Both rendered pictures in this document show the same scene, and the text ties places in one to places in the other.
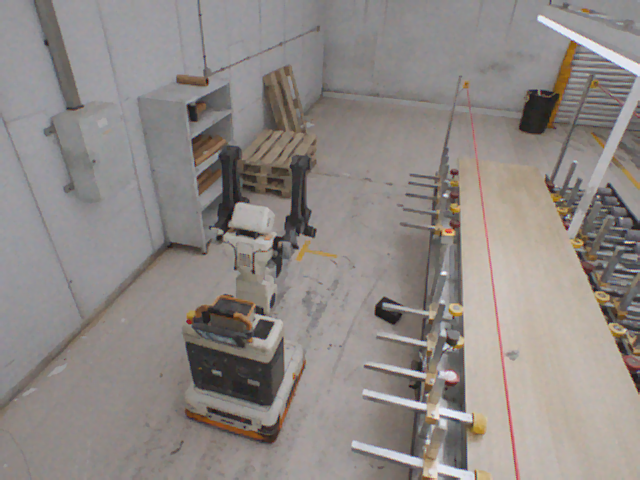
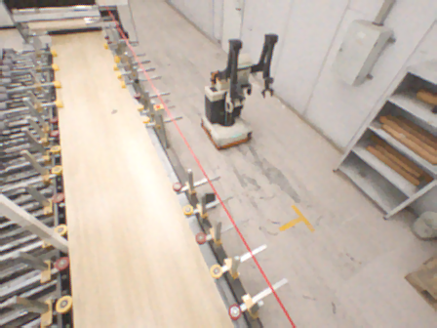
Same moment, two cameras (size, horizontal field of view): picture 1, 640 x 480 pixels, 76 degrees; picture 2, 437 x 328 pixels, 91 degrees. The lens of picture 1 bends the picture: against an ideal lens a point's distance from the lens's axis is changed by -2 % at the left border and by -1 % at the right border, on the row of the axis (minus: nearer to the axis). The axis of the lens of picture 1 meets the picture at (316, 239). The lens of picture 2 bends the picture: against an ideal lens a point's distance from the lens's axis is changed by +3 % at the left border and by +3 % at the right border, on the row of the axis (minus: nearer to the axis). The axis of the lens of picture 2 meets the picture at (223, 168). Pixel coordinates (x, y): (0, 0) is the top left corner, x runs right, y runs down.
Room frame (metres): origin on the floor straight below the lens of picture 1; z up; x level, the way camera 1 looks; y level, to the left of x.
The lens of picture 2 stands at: (3.72, -1.52, 2.42)
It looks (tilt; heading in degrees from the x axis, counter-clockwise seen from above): 50 degrees down; 135
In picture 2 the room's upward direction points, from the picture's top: 4 degrees clockwise
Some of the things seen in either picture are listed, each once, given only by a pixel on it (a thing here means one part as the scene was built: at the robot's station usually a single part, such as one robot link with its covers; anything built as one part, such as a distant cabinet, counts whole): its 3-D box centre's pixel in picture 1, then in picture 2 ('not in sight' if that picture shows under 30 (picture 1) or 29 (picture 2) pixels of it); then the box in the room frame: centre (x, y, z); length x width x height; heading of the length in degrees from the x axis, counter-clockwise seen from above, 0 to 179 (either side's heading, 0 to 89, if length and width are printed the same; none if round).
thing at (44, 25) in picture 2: not in sight; (72, 23); (-1.08, -0.55, 1.05); 1.43 x 0.12 x 0.12; 76
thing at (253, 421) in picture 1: (229, 414); not in sight; (1.46, 0.49, 0.23); 0.41 x 0.02 x 0.08; 75
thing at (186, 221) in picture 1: (198, 165); (406, 148); (3.88, 1.24, 0.78); 0.90 x 0.45 x 1.55; 166
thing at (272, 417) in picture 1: (248, 378); (225, 127); (1.78, 0.42, 0.16); 0.67 x 0.64 x 0.25; 165
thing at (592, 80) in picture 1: (571, 137); not in sight; (3.79, -2.37, 1.25); 0.15 x 0.08 x 1.10; 166
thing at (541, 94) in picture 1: (536, 111); not in sight; (7.86, -4.07, 0.36); 0.59 x 0.58 x 0.73; 166
